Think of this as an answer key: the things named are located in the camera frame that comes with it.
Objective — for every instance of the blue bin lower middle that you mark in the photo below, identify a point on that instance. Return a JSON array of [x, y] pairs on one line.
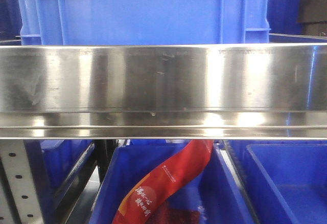
[[212, 197]]

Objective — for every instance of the blue bin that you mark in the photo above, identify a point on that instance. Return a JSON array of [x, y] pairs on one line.
[[212, 197], [285, 180], [60, 157]]

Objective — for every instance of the blue bin lower left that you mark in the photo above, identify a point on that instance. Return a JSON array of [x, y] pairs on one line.
[[60, 157]]

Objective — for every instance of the large blue bin upper shelf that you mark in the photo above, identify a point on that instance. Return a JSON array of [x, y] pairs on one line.
[[137, 22]]

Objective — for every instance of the blue bin lower right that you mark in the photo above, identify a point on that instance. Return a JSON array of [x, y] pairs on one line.
[[285, 180]]

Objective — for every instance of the red printed package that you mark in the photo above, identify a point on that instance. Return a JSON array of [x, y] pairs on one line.
[[143, 200]]

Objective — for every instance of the stainless steel shelf rail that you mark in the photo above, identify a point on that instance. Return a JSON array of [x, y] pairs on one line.
[[236, 91]]

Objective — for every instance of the perforated grey shelf post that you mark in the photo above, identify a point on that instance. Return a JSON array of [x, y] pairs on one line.
[[19, 175]]

